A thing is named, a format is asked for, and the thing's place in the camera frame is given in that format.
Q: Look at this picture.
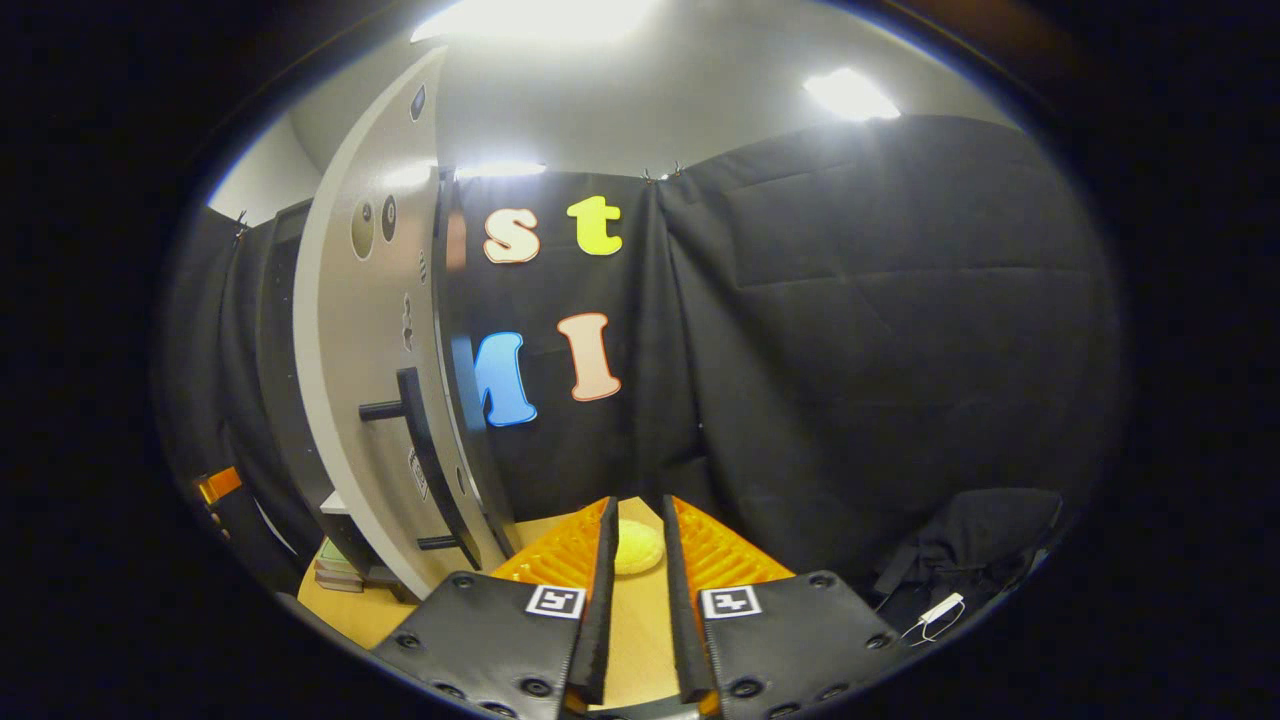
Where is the grey cabinet door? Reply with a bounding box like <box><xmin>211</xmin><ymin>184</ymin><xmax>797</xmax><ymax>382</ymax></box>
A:
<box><xmin>293</xmin><ymin>45</ymin><xmax>522</xmax><ymax>601</ymax></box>

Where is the pale yellow textured ball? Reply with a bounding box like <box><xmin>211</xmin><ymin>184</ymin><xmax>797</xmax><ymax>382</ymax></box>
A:
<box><xmin>613</xmin><ymin>519</ymin><xmax>667</xmax><ymax>577</ymax></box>

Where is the black door handle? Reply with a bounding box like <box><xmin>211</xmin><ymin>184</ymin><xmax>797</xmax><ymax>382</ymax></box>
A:
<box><xmin>358</xmin><ymin>367</ymin><xmax>484</xmax><ymax>572</ymax></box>

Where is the dark cloth bundle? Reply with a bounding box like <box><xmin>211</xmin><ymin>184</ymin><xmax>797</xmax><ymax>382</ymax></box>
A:
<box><xmin>870</xmin><ymin>488</ymin><xmax>1067</xmax><ymax>623</ymax></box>

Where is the large ceiling light panel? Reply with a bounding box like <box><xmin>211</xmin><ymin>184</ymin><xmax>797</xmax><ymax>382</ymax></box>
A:
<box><xmin>410</xmin><ymin>0</ymin><xmax>661</xmax><ymax>47</ymax></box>

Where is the black backdrop cloth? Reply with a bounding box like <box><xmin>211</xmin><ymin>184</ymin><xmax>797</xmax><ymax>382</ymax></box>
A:
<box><xmin>155</xmin><ymin>113</ymin><xmax>1126</xmax><ymax>601</ymax></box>

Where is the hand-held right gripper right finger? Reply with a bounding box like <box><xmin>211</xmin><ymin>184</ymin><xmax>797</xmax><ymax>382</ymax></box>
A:
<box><xmin>660</xmin><ymin>494</ymin><xmax>913</xmax><ymax>720</ymax></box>

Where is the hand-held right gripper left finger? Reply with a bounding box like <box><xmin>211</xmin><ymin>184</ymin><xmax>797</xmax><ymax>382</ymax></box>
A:
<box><xmin>370</xmin><ymin>497</ymin><xmax>621</xmax><ymax>720</ymax></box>

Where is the white cable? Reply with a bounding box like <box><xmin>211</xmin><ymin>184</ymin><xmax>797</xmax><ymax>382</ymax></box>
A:
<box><xmin>898</xmin><ymin>592</ymin><xmax>969</xmax><ymax>647</ymax></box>

